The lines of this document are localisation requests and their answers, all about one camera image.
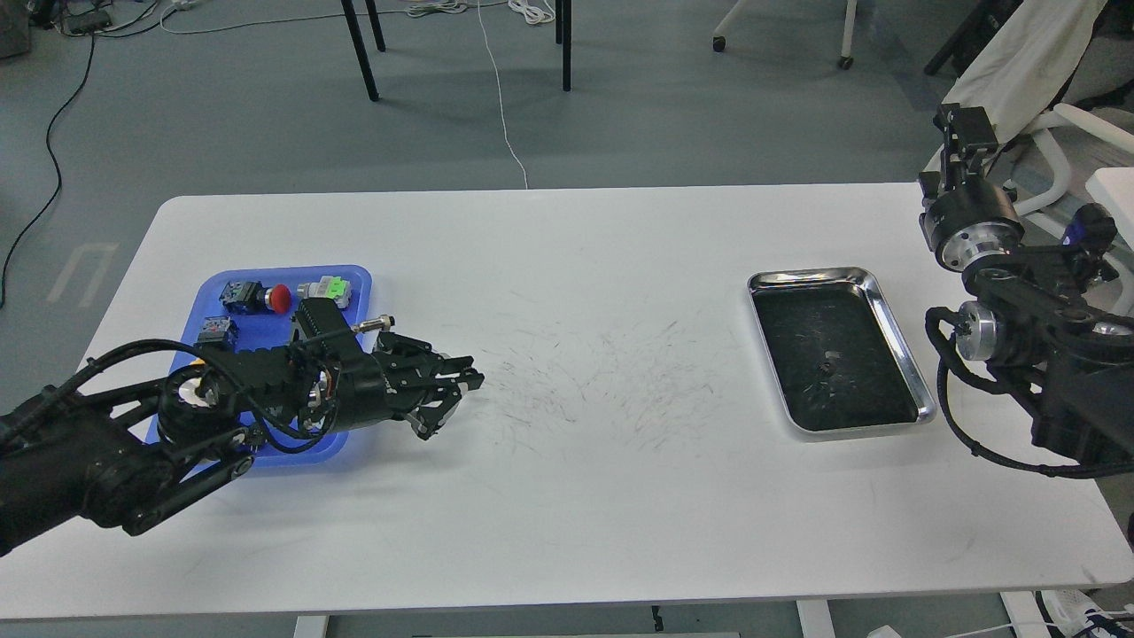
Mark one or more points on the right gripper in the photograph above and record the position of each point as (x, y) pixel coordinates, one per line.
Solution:
(974, 219)

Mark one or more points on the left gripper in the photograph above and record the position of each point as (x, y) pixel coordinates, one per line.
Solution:
(377, 387)

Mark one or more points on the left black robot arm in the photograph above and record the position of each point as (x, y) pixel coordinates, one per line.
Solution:
(153, 426)

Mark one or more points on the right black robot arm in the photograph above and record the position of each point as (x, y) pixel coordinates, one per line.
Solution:
(1027, 331)

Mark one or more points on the beige cloth on chair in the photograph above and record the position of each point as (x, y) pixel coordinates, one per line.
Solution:
(1024, 66)

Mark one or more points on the white office chair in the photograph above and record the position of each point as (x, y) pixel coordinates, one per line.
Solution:
(1053, 159)

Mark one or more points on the blue plastic tray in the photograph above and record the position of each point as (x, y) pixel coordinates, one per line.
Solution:
(274, 448)

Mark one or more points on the steel tray with black mat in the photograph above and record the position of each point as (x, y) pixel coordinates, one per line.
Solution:
(842, 366)

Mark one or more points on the green and grey switch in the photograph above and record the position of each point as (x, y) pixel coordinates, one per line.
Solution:
(334, 288)

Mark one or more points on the red push button switch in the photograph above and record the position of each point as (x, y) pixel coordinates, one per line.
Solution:
(251, 297)

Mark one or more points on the yellow push button switch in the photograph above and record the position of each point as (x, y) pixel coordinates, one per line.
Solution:
(218, 339)

